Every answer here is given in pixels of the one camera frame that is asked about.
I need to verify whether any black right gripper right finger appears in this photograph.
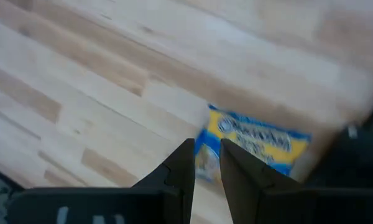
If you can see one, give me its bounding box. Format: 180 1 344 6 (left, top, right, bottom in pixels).
219 138 315 224

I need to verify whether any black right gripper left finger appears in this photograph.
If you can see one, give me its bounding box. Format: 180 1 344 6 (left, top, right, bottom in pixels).
132 138 196 224

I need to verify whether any blue soy sauce ramen pack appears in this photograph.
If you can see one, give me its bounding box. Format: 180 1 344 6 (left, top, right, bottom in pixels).
194 104 312 184

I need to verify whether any black aluminium table frame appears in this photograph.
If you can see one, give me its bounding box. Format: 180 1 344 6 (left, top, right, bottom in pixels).
0 164 25 191

